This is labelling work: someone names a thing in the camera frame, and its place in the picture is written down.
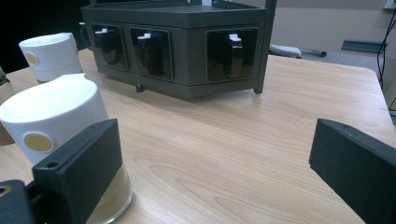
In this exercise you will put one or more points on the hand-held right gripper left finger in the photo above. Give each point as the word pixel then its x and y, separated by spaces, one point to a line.
pixel 81 168

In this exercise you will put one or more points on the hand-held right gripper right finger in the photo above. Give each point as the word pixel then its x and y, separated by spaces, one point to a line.
pixel 358 168

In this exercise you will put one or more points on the white-lid jar of pale spice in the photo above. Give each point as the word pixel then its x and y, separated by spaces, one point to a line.
pixel 53 105

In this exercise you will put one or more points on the white-lid jar of brown spice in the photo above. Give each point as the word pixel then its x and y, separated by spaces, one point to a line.
pixel 53 56

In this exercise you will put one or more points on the white object on floor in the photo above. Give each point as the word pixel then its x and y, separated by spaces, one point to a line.
pixel 285 50

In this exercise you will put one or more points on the dark grey corner rack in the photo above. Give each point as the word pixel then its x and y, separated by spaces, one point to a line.
pixel 186 46

